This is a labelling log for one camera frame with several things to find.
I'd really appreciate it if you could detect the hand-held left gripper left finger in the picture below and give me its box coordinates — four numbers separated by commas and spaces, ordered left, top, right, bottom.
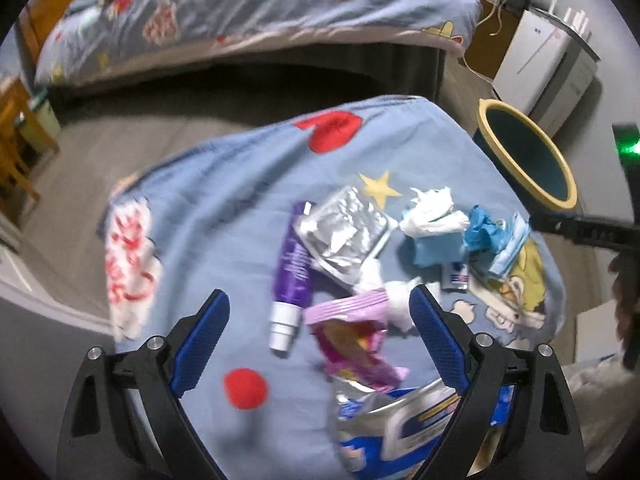
56, 288, 231, 480

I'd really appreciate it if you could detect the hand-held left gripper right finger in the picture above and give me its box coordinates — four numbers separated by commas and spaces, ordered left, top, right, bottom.
409, 284, 586, 480

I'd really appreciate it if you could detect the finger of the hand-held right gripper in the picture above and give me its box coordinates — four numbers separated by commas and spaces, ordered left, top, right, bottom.
530, 212, 628, 251

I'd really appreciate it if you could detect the white tissue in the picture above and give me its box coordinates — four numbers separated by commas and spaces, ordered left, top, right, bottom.
352, 257, 418, 331
398, 186, 471, 237

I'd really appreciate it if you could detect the small tube with striped label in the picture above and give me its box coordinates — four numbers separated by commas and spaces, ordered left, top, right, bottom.
441, 260, 471, 292

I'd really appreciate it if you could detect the blue face mask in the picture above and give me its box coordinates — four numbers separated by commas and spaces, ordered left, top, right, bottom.
480, 212, 531, 281

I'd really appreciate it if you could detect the pink snack wrapper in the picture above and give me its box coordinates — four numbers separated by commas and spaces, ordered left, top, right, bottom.
304, 290, 408, 393

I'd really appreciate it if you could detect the blue bin with yellow rim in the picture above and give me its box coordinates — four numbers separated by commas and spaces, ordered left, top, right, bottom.
475, 99, 578, 211

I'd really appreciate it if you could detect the blue and white snack packet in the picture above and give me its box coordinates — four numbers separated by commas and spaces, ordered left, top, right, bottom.
327, 380, 516, 480

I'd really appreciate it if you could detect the blue glove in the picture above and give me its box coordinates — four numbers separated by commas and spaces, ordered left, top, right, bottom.
464, 205, 507, 257

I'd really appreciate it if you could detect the purple tube with white cap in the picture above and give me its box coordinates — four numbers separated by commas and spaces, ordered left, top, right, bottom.
268, 201, 317, 356

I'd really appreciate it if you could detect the silver foil packet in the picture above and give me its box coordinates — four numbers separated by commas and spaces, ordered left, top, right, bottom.
295, 185, 393, 288

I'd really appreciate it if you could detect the blue printed cloth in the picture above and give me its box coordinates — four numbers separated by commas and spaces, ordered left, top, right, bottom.
97, 95, 568, 480

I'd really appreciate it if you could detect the white router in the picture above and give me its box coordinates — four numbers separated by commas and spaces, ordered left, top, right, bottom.
547, 0, 591, 36

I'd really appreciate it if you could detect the white plastic bag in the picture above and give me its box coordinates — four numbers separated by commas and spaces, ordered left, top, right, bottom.
572, 355, 640, 476

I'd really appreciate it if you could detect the wooden nightstand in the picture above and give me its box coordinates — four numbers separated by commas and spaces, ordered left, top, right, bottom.
467, 0, 521, 81

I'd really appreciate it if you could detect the white bin with green liner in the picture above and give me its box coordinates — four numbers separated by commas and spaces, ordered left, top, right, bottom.
30, 95, 63, 136

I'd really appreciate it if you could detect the wooden desk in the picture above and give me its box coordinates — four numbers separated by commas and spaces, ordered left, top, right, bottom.
0, 77, 61, 201

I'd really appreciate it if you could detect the dark bed base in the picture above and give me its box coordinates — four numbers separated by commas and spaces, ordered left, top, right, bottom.
50, 35, 446, 106

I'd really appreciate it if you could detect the bed with cartoon duvet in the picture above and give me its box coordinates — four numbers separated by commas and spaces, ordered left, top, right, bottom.
34, 0, 482, 86

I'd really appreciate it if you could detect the wooden headboard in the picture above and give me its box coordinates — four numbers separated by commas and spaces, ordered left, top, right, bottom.
20, 0, 126, 56

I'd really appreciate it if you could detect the white cable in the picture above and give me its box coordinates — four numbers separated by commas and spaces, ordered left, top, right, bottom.
462, 0, 521, 86

